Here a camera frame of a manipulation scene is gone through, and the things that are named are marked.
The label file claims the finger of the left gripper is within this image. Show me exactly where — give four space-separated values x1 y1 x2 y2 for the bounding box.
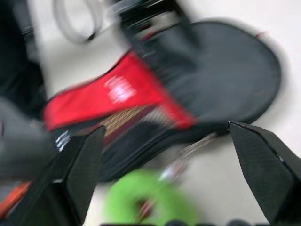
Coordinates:
119 21 153 62
173 0 197 45

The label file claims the black red paddle case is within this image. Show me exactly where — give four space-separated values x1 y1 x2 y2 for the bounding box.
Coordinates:
43 20 283 183

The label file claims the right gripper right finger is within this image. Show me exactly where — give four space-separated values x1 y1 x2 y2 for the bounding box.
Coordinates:
227 121 301 224

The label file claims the silver zipper key ring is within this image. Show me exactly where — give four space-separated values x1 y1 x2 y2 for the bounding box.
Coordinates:
158 133 218 181

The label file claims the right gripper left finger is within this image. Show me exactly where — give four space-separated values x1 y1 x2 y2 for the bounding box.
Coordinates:
21 124 106 226

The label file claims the green ring zipper pull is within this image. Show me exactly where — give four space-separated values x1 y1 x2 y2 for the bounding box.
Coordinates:
103 168 198 226

